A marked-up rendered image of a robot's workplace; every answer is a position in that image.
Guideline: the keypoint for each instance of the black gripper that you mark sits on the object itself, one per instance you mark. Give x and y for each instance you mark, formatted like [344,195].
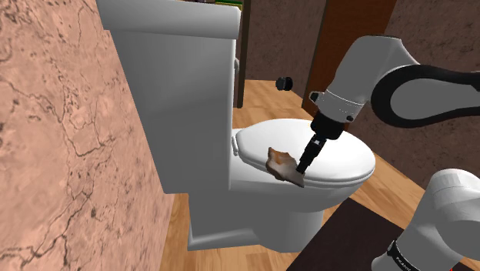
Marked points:
[327,127]

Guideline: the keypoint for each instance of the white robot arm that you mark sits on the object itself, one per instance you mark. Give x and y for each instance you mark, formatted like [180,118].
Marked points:
[360,67]

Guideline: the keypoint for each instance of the brown and white seashell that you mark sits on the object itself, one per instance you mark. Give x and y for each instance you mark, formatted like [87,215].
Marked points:
[279,167]

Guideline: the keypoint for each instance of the dark robot stand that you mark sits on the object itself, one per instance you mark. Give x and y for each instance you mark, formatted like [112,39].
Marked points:
[337,240]

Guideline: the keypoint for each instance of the brown door with black knob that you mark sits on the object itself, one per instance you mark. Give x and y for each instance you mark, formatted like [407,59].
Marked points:
[345,41]

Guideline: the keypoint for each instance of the white toilet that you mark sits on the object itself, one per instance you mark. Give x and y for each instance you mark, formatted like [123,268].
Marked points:
[180,94]

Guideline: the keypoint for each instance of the dark brown door frame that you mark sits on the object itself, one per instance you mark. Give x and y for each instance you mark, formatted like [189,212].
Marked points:
[243,52]

